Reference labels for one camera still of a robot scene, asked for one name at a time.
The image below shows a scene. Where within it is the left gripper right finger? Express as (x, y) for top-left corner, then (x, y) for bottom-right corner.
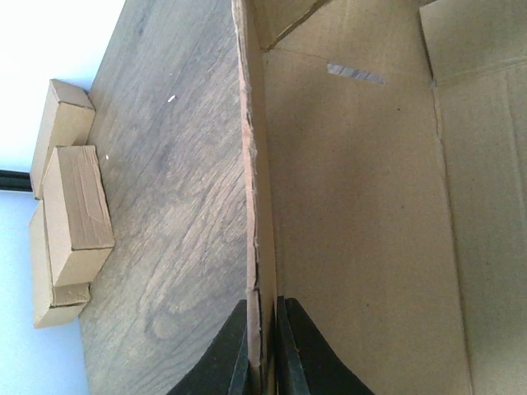
(275, 296), (373, 395)

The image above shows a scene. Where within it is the left black corner post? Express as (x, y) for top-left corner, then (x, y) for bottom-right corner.
(0, 170), (33, 193)

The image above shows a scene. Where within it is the cardboard box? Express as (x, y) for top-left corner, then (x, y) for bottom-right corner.
(232, 1), (526, 394)
(27, 202), (92, 330)
(30, 79), (96, 200)
(43, 146), (115, 286)

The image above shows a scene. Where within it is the folded cardboard box back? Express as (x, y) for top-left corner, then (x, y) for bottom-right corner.
(30, 79), (96, 200)

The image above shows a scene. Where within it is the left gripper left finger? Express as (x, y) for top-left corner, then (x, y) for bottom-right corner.
(168, 300), (250, 395)

